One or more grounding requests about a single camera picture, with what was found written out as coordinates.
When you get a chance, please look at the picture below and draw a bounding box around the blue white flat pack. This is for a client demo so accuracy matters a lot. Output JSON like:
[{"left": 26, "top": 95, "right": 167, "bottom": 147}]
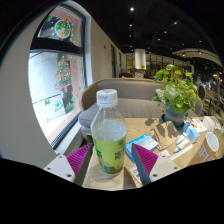
[{"left": 124, "top": 133, "right": 159, "bottom": 163}]

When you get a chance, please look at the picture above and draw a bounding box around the tan ceramic mug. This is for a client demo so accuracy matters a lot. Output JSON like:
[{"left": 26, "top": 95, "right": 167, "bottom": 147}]
[{"left": 189, "top": 131, "right": 221, "bottom": 166}]

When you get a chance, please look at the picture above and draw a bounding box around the window with festive stickers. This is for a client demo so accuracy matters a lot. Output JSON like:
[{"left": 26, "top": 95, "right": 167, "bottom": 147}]
[{"left": 28, "top": 4, "right": 88, "bottom": 149}]

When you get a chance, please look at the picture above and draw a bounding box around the grey curved sofa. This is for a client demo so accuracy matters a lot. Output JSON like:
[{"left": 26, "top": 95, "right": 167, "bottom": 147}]
[{"left": 78, "top": 78, "right": 204, "bottom": 134}]

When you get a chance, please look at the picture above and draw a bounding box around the clear green-label drink bottle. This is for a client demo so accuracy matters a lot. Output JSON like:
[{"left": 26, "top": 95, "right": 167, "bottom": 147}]
[{"left": 90, "top": 88, "right": 128, "bottom": 176}]

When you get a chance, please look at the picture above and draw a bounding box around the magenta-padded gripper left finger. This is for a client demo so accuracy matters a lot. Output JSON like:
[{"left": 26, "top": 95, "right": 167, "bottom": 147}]
[{"left": 43, "top": 143, "right": 93, "bottom": 186}]

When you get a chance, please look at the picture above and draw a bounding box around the small blue white carton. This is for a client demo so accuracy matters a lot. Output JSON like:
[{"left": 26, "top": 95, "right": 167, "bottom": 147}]
[{"left": 187, "top": 127, "right": 201, "bottom": 144}]

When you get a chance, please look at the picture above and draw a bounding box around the group of ceiling lights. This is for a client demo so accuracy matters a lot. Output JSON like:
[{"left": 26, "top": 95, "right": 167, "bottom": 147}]
[{"left": 128, "top": 6, "right": 204, "bottom": 56}]

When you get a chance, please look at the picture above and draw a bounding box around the white box with orange print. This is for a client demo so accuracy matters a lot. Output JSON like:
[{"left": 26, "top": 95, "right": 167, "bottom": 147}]
[{"left": 202, "top": 115, "right": 217, "bottom": 134}]

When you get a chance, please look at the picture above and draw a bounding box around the green potted plant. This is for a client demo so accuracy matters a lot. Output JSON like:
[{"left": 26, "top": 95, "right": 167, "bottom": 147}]
[{"left": 151, "top": 63, "right": 201, "bottom": 128}]

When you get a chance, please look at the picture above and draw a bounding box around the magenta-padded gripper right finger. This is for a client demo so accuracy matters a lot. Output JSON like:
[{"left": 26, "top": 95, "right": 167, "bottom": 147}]
[{"left": 131, "top": 143, "right": 183, "bottom": 186}]

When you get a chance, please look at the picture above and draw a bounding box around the group of dining chairs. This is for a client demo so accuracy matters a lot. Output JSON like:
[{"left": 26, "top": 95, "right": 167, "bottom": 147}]
[{"left": 196, "top": 71, "right": 224, "bottom": 116}]

